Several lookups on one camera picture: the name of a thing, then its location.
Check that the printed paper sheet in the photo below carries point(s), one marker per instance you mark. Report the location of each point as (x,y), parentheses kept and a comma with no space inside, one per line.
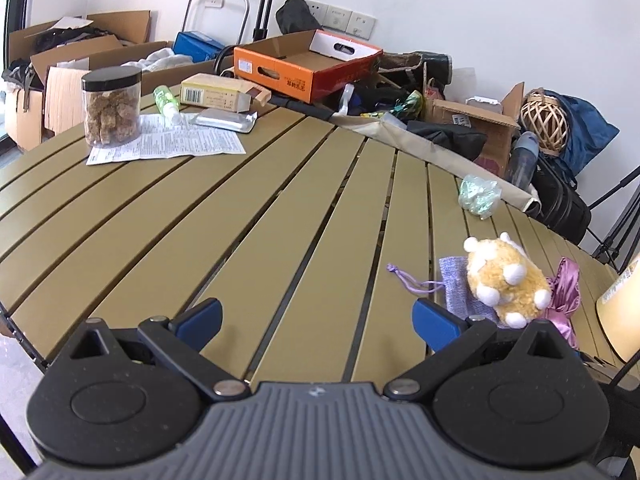
(190,141)

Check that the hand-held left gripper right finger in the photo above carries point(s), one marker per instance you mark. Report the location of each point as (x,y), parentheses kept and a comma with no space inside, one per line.
(435,322)

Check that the small green bottle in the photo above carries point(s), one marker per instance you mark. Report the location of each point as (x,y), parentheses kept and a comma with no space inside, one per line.
(165,100)

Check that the yellow thermos jug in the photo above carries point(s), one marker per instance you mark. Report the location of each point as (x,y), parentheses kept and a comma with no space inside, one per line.
(622,310)

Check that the woven rattan ball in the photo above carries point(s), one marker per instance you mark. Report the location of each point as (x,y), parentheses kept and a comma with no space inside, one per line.
(545,120)

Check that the grey water bottle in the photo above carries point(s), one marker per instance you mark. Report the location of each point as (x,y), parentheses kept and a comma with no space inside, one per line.
(522,160)

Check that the yellow plush toy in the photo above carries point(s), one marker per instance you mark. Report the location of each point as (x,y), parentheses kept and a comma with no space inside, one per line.
(505,275)

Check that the black cloth bag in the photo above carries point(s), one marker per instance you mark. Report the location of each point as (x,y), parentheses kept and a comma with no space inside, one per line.
(295,15)

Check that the black pouch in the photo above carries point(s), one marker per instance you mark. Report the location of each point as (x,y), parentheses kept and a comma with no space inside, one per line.
(439,67)

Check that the orange cardboard box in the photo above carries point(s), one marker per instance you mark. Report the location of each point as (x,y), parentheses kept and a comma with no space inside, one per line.
(280,72)

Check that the olive slatted folding table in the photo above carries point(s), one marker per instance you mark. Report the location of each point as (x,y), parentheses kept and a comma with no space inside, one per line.
(250,210)

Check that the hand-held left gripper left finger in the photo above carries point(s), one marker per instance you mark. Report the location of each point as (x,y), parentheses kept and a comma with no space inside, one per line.
(200,322)

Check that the blue crate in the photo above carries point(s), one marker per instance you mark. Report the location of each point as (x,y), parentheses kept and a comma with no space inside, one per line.
(195,45)

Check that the pale yellow carton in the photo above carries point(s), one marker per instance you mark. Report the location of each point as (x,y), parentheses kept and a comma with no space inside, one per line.
(215,92)

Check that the pink satin cloth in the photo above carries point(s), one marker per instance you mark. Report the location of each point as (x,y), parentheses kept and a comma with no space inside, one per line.
(565,290)

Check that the crumpled green plastic wrapper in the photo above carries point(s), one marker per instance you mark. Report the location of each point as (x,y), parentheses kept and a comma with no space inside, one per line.
(480,195)

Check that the silver blister pack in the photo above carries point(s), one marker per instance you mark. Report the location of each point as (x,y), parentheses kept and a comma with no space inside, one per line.
(225,120)

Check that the black case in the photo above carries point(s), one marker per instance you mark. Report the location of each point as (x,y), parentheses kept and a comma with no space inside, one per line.
(560,200)

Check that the black fabric bag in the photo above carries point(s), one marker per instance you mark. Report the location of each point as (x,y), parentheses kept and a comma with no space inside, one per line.
(445,135)

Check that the black tripod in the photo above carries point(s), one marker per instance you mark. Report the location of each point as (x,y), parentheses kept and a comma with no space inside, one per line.
(615,240)

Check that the clear snack jar black lid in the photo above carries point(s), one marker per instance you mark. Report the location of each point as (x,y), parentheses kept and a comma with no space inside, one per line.
(112,115)

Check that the blue fabric bag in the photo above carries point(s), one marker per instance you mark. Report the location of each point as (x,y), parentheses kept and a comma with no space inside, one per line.
(590,130)

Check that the small open cardboard box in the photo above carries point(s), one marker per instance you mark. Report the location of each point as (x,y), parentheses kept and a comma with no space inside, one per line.
(480,120)

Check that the cardboard box with raised flap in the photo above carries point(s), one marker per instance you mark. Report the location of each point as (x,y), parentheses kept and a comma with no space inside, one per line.
(127,27)

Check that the large cardboard box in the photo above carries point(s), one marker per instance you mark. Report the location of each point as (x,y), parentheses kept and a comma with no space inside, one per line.
(65,95)

